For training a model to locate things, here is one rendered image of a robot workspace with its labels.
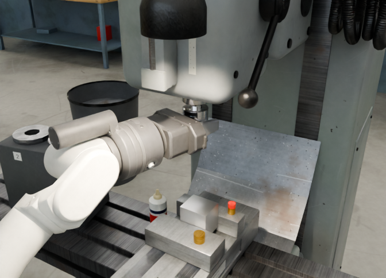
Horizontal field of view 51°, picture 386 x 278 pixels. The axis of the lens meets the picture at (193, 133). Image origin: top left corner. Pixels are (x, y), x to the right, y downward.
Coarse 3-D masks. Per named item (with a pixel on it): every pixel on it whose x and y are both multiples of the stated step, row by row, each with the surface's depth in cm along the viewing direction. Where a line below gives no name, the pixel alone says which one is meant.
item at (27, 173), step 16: (32, 128) 101; (48, 128) 101; (0, 144) 96; (16, 144) 96; (32, 144) 96; (48, 144) 94; (0, 160) 98; (16, 160) 96; (32, 160) 94; (16, 176) 98; (32, 176) 96; (48, 176) 95; (16, 192) 101; (32, 192) 99; (96, 208) 102
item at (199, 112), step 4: (204, 104) 74; (184, 108) 72; (188, 108) 72; (200, 108) 72; (204, 108) 72; (208, 108) 73; (184, 112) 72; (188, 112) 71; (192, 112) 71; (196, 112) 71; (200, 112) 71; (204, 112) 72; (208, 112) 73; (192, 116) 72; (196, 116) 71
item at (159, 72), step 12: (144, 48) 58; (156, 48) 57; (168, 48) 58; (144, 60) 59; (156, 60) 58; (168, 60) 58; (144, 72) 59; (156, 72) 58; (168, 72) 59; (144, 84) 60; (156, 84) 59; (168, 84) 60
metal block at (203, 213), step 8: (192, 200) 83; (200, 200) 83; (208, 200) 83; (184, 208) 81; (192, 208) 80; (200, 208) 80; (208, 208) 80; (216, 208) 82; (184, 216) 81; (192, 216) 80; (200, 216) 79; (208, 216) 79; (216, 216) 83; (192, 224) 81; (200, 224) 80; (208, 224) 80; (216, 224) 84
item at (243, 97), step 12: (264, 0) 61; (276, 0) 61; (288, 0) 64; (264, 12) 63; (276, 12) 62; (276, 24) 62; (264, 48) 61; (264, 60) 61; (252, 84) 60; (240, 96) 59; (252, 96) 58
